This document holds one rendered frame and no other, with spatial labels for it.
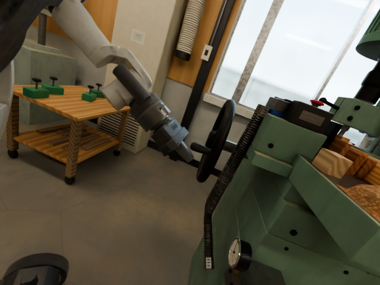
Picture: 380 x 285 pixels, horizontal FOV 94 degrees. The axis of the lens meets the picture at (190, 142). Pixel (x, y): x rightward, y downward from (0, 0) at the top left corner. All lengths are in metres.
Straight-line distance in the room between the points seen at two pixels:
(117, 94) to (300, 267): 0.62
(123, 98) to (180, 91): 1.59
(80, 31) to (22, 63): 1.78
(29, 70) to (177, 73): 1.34
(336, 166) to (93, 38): 0.57
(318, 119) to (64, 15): 0.59
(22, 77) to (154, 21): 1.30
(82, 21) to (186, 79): 1.58
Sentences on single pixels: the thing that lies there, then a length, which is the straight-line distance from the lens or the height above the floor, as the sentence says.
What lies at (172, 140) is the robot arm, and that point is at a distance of 0.45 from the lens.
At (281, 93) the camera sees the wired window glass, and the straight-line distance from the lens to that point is 2.09.
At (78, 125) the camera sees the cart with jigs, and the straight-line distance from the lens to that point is 1.31.
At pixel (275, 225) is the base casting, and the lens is 0.50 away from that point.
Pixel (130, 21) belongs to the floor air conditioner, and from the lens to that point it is 1.99.
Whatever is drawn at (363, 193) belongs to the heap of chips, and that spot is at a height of 0.91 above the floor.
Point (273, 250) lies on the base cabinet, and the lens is 0.55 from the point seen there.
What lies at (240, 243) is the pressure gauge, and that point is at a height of 0.69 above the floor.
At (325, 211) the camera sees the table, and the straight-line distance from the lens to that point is 0.38.
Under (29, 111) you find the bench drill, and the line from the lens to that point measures 2.33.
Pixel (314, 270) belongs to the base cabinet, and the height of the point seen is 0.66.
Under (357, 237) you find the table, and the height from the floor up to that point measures 0.87.
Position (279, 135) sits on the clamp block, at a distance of 0.47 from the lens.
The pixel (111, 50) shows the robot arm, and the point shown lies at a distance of 0.51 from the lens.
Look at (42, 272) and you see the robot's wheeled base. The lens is 0.91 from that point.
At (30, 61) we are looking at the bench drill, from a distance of 2.21.
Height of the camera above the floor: 0.98
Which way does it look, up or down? 20 degrees down
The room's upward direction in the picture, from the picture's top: 21 degrees clockwise
